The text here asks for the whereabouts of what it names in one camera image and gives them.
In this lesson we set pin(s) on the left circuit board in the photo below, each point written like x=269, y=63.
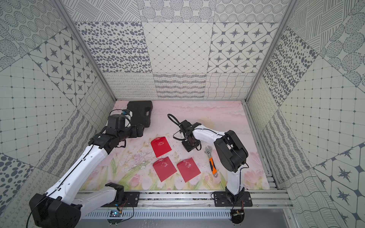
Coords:
x=114, y=217

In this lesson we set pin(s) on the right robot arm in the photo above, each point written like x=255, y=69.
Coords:
x=231, y=152

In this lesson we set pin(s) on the aluminium mounting rail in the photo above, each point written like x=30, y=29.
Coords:
x=261, y=199

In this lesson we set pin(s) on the black plastic case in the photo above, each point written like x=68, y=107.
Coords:
x=141, y=112

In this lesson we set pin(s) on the orange adjustable wrench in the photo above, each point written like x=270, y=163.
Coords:
x=208, y=152

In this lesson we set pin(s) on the red envelope bottom right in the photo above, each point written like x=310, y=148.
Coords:
x=188, y=169

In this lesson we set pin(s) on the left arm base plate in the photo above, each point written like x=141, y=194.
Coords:
x=131, y=198

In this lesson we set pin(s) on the right circuit board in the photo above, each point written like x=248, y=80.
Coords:
x=237, y=216

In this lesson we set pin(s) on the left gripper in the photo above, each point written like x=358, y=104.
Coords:
x=136, y=113

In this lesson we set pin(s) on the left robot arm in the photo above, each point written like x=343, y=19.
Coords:
x=58, y=207

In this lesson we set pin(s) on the red envelope bottom left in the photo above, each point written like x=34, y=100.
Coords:
x=164, y=168

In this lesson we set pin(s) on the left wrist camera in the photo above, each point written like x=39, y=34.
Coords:
x=127, y=113

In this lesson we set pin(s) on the circuit board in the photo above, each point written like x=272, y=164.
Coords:
x=114, y=217
x=237, y=216

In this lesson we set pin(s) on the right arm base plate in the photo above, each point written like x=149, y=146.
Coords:
x=225, y=199

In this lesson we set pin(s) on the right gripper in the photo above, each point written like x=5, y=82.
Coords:
x=189, y=148

